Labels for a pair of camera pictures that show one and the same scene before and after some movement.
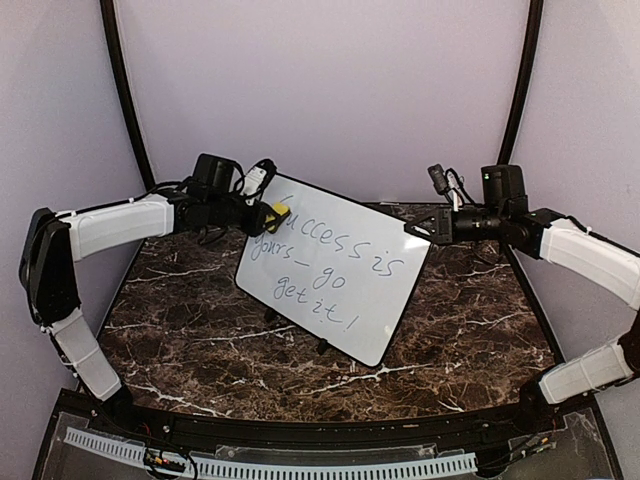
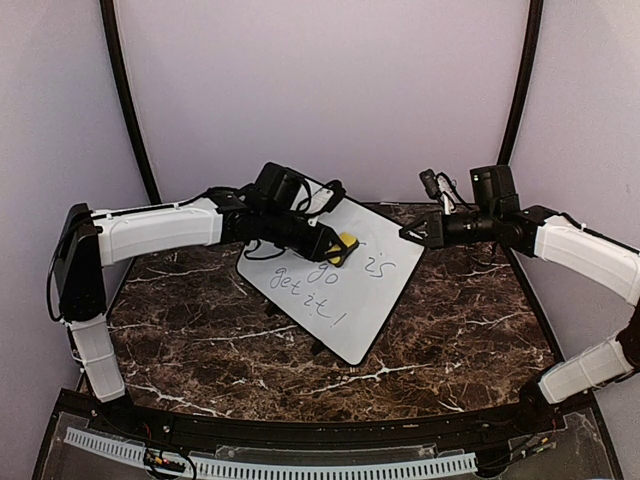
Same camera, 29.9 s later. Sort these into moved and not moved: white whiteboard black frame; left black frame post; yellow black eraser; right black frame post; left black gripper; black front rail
Moved: left black gripper; yellow black eraser
Not moved: white whiteboard black frame; black front rail; right black frame post; left black frame post
